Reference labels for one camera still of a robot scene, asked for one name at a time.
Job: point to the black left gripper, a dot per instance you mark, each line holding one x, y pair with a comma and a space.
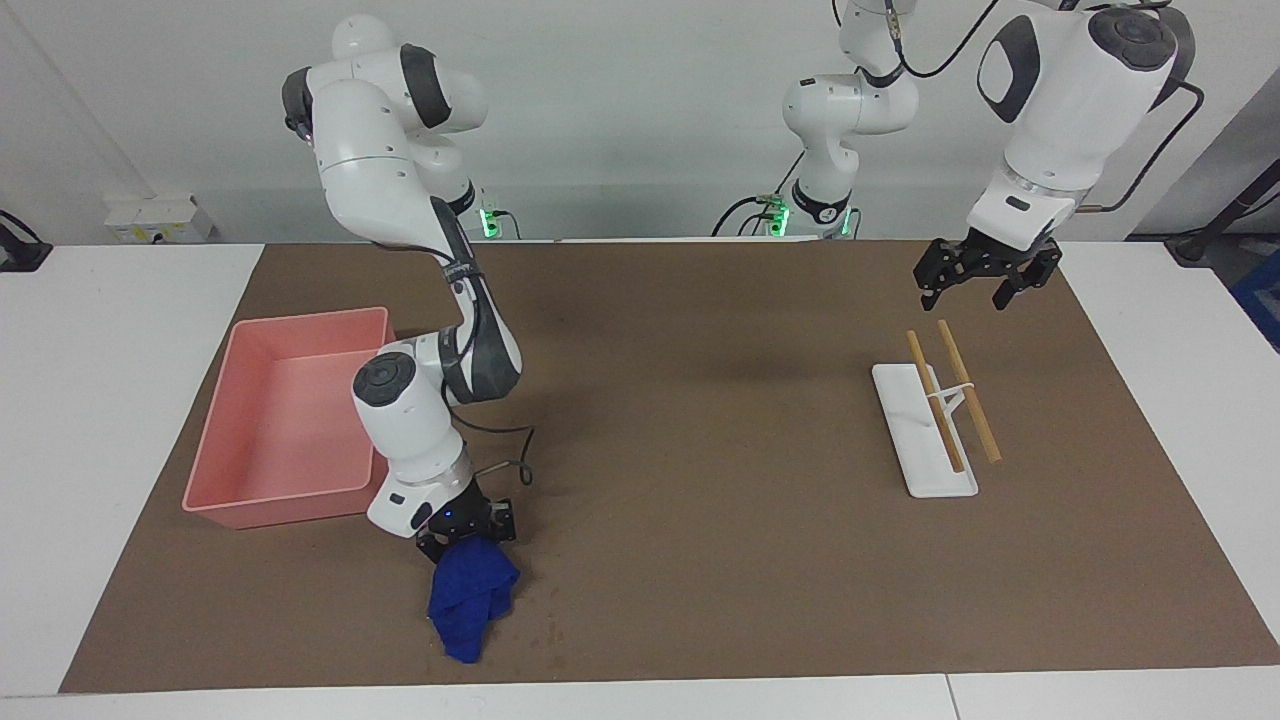
1005, 250

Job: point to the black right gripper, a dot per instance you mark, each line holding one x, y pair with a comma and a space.
465, 515

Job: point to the blue towel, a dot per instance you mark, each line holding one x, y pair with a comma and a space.
470, 600

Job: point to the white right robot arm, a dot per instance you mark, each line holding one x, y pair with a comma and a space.
400, 180

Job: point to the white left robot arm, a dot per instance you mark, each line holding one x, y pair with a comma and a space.
1060, 110

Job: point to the wooden rack rod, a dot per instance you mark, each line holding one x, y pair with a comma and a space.
965, 385
930, 390

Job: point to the white rack with wooden rods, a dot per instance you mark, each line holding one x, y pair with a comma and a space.
920, 450

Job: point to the pink plastic bin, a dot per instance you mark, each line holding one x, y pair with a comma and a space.
270, 420

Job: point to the black stand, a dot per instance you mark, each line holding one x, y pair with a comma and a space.
1215, 230

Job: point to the brown paper mat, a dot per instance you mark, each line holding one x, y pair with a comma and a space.
700, 480

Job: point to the blue box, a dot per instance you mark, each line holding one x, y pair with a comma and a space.
1262, 300

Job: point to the white power strip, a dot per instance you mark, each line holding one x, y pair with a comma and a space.
150, 220

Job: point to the black clamp mount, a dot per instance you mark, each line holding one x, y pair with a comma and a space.
20, 252

